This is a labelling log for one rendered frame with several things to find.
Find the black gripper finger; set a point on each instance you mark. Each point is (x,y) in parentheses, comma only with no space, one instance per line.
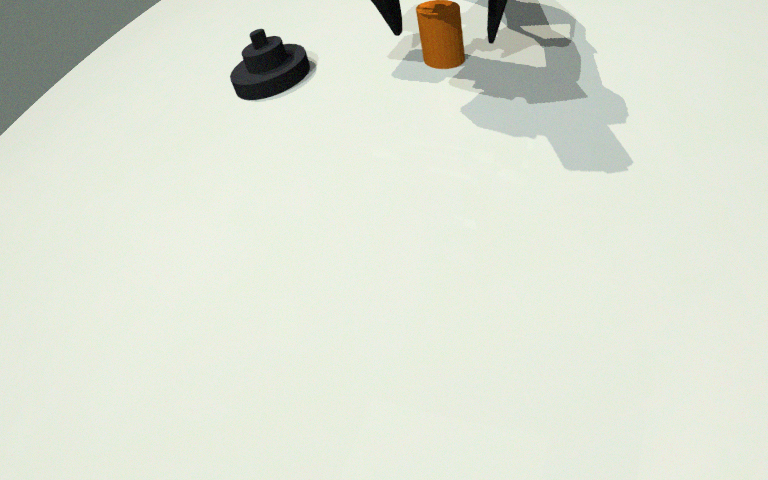
(495,12)
(390,11)

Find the orange knob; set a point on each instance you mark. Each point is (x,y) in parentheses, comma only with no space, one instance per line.
(440,31)

